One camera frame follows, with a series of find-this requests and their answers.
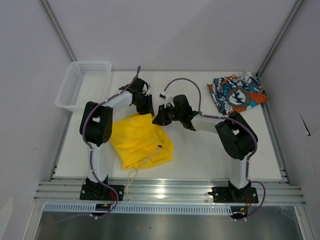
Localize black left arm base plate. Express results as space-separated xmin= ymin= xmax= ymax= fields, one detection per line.
xmin=79 ymin=184 xmax=125 ymax=201

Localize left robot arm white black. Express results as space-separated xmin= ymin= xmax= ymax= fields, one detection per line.
xmin=79 ymin=77 xmax=154 ymax=200

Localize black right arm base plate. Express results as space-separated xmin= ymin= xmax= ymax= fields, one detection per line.
xmin=207 ymin=186 xmax=259 ymax=204

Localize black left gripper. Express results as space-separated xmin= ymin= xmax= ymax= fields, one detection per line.
xmin=133 ymin=94 xmax=155 ymax=117

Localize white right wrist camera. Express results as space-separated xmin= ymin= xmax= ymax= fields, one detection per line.
xmin=159 ymin=91 xmax=173 ymax=107

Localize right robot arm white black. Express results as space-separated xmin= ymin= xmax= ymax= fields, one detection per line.
xmin=152 ymin=94 xmax=258 ymax=202

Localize slotted grey cable duct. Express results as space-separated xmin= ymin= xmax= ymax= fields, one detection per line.
xmin=43 ymin=202 xmax=233 ymax=216

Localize white plastic basket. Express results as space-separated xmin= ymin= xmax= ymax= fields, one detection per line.
xmin=55 ymin=60 xmax=112 ymax=112

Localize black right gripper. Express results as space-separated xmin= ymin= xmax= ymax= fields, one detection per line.
xmin=152 ymin=103 xmax=183 ymax=127

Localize colourful patterned shorts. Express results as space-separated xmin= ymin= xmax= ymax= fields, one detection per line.
xmin=207 ymin=72 xmax=268 ymax=116

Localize yellow shorts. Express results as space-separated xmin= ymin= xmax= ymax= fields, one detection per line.
xmin=109 ymin=112 xmax=175 ymax=198

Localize aluminium mounting rail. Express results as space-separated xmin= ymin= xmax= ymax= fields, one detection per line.
xmin=33 ymin=178 xmax=306 ymax=206

